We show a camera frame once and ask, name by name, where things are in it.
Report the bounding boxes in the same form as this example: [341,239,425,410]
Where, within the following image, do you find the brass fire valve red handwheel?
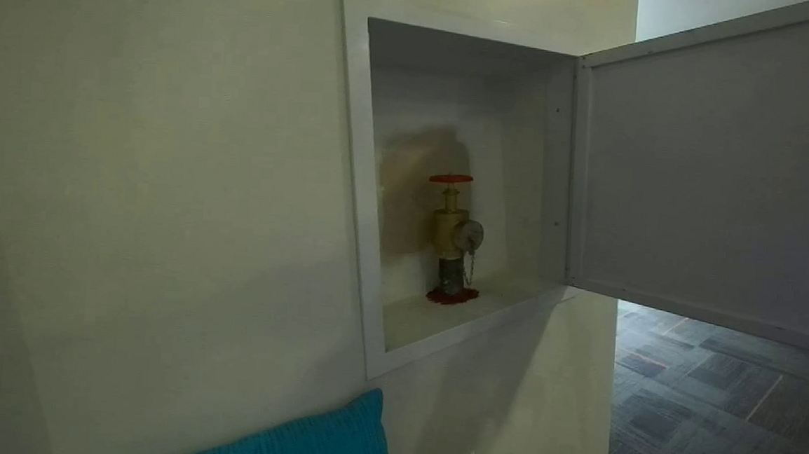
[420,172,489,308]

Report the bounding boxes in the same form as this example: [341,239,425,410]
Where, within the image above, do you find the white cabinet door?
[559,0,809,357]

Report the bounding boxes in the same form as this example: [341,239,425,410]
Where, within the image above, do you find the turquoise knitted cushion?
[173,376,400,454]

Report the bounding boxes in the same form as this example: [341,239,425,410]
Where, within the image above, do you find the white wall valve cabinet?
[317,0,809,409]

